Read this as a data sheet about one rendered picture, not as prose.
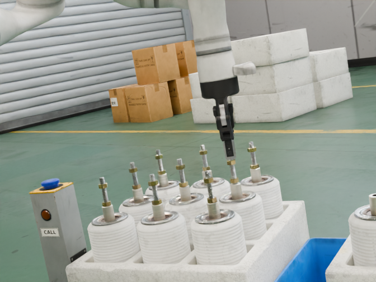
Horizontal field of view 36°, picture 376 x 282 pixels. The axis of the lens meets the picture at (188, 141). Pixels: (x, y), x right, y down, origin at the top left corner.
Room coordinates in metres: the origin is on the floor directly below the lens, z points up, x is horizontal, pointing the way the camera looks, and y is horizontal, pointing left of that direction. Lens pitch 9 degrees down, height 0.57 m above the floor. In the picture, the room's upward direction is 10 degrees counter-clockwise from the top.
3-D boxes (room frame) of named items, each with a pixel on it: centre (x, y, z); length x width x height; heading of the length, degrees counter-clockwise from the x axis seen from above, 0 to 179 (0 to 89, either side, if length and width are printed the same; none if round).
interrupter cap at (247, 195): (1.13, -0.08, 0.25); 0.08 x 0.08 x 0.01
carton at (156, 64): (4.98, 0.16, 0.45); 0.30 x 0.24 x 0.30; 42
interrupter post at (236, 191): (1.13, -0.08, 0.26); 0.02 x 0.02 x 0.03
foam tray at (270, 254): (1.19, 0.03, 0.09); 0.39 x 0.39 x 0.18; 62
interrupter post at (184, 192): (1.19, 0.03, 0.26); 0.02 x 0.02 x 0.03
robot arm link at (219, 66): (1.13, -0.10, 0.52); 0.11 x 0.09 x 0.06; 83
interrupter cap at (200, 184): (1.29, -0.03, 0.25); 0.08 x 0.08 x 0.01
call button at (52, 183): (1.26, 0.32, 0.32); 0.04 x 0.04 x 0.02
